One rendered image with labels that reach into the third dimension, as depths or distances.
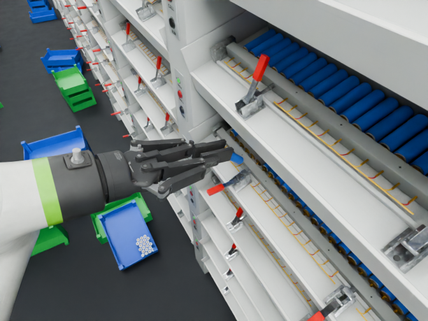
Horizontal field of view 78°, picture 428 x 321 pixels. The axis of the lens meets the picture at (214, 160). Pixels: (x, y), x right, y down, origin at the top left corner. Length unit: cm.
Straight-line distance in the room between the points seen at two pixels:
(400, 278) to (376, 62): 20
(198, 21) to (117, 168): 28
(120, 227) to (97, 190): 120
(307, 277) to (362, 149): 24
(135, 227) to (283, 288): 104
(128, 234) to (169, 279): 33
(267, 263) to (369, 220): 40
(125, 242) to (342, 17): 145
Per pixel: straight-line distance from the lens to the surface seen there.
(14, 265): 51
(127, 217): 159
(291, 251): 52
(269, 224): 53
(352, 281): 49
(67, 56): 323
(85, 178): 38
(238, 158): 55
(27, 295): 171
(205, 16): 51
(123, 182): 40
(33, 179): 38
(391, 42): 24
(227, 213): 75
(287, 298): 69
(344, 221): 34
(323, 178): 36
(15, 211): 38
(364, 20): 24
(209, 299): 144
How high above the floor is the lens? 140
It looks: 49 degrees down
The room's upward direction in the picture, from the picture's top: straight up
